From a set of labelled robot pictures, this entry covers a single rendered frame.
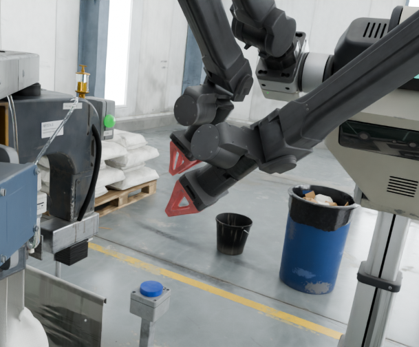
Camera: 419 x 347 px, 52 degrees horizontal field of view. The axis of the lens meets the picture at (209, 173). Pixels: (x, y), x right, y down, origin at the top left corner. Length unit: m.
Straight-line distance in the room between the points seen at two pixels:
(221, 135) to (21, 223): 0.29
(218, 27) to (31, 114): 0.37
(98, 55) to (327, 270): 4.72
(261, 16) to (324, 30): 8.02
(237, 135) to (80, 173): 0.44
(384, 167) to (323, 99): 0.46
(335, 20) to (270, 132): 8.17
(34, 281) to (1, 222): 1.03
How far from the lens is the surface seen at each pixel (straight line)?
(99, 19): 6.60
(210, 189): 0.72
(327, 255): 2.96
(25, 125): 0.83
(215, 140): 0.63
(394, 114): 0.91
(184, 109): 0.79
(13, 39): 6.05
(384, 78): 0.55
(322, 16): 8.86
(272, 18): 0.81
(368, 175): 1.06
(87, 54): 6.84
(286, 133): 0.63
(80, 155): 0.95
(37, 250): 0.95
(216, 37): 0.73
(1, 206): 0.48
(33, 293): 1.54
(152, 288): 1.16
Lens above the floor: 1.45
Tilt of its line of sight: 15 degrees down
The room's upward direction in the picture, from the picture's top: 7 degrees clockwise
